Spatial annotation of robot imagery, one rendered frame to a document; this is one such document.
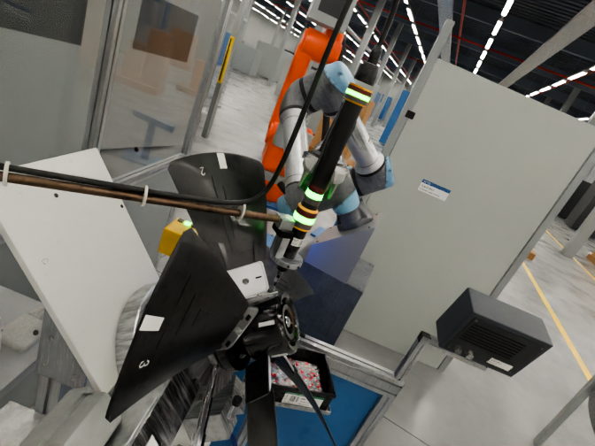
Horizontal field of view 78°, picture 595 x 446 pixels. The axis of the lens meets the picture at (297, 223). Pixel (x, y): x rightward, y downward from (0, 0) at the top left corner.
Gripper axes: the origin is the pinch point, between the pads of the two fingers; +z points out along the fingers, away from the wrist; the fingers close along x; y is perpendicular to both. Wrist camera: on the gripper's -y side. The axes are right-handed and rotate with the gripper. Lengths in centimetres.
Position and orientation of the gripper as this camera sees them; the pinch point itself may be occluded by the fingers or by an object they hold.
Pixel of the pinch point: (323, 172)
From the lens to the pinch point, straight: 67.6
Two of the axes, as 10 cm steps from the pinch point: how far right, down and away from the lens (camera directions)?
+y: -3.7, 8.6, 3.6
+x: -9.2, -3.9, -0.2
